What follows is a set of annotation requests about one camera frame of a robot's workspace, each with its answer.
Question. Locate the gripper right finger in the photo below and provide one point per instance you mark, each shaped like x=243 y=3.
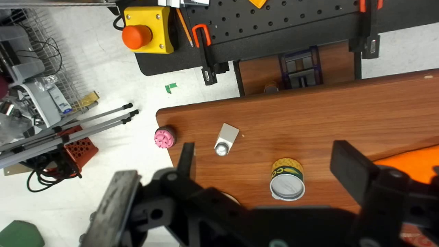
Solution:
x=384 y=192

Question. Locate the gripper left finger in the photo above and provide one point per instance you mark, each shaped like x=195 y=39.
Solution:
x=154 y=209

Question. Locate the white bottle with silver cap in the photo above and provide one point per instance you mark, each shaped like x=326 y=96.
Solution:
x=227 y=137

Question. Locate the orange cloth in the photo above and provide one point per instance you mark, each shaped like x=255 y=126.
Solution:
x=411 y=161

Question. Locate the red plastic crate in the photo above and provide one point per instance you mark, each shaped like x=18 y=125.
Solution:
x=82 y=149

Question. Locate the yellow and green labelled can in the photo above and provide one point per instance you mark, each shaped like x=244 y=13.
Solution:
x=287 y=180

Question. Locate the green tape piece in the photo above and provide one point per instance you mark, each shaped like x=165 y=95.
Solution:
x=170 y=87

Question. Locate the dark green object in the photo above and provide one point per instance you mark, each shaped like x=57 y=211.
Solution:
x=20 y=235

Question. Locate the orange and black clamp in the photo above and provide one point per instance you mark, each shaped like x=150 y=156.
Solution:
x=205 y=51
x=367 y=34

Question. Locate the yellow emergency stop button box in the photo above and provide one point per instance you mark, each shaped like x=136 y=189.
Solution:
x=151 y=29

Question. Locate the orange pencil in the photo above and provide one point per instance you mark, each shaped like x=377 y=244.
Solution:
x=185 y=29

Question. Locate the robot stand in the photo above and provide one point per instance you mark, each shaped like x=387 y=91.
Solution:
x=274 y=27

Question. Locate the grey plastic box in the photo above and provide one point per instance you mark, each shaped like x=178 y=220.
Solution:
x=20 y=58

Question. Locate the yellow orange plastic piece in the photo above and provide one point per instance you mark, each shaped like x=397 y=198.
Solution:
x=258 y=2

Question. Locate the purple and black frame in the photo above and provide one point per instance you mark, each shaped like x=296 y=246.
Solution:
x=301 y=67

